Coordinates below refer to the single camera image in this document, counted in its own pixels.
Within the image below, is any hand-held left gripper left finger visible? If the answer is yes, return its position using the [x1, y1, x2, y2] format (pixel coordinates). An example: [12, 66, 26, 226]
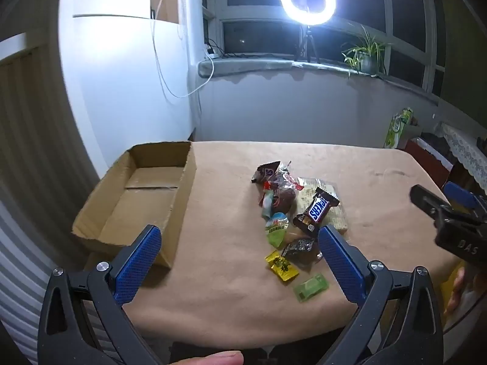
[38, 225, 162, 365]

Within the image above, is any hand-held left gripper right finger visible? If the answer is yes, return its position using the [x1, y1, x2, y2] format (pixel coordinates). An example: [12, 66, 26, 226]
[317, 225, 444, 365]

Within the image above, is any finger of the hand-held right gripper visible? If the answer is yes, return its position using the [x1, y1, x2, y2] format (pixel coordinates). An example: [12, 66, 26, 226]
[410, 184, 453, 222]
[444, 181, 478, 210]

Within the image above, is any green candy packet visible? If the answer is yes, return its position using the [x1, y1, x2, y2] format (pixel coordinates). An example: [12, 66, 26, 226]
[293, 274, 329, 303]

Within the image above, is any pale cracker packet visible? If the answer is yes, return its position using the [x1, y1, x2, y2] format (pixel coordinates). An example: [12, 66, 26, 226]
[296, 177, 349, 233]

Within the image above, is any dark candy packet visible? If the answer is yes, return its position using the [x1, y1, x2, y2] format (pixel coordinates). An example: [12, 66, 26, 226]
[281, 237, 324, 265]

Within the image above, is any yellow candy packet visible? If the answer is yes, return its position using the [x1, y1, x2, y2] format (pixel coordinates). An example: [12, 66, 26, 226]
[265, 251, 300, 283]

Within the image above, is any large brown chocolate bar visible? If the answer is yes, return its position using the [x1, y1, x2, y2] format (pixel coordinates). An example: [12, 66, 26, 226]
[293, 187, 340, 233]

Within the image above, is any cardboard box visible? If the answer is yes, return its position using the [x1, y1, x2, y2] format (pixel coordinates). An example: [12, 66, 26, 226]
[72, 141, 198, 270]

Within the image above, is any green jelly cup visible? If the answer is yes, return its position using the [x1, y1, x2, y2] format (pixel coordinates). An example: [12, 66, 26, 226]
[265, 230, 287, 249]

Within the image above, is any clear red print packet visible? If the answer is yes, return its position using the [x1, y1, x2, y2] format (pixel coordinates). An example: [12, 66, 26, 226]
[264, 162, 305, 214]

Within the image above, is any person's right hand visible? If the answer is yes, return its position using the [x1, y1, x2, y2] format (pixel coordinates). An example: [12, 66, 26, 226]
[447, 266, 477, 314]

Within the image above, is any person's left hand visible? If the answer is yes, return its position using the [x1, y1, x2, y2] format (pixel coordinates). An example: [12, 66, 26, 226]
[170, 350, 244, 365]

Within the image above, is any white lace cloth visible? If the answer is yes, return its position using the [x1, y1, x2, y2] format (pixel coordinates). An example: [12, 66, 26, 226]
[437, 122, 487, 187]

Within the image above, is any red box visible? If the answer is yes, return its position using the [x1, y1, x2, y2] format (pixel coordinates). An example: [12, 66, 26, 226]
[403, 137, 453, 189]

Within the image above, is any small brown chocolate wrapper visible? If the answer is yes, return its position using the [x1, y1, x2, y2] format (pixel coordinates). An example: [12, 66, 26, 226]
[251, 162, 282, 184]

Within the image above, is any potted spider plant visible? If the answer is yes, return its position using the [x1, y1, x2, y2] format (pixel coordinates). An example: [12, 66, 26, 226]
[340, 26, 392, 79]

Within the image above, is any black tripod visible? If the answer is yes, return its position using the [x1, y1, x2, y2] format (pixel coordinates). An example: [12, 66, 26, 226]
[294, 5, 320, 63]

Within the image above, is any white vertical pipe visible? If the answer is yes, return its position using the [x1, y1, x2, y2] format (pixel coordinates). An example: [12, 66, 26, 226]
[179, 0, 208, 80]

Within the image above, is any white cable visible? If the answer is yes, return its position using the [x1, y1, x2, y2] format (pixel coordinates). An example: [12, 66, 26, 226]
[151, 0, 215, 99]

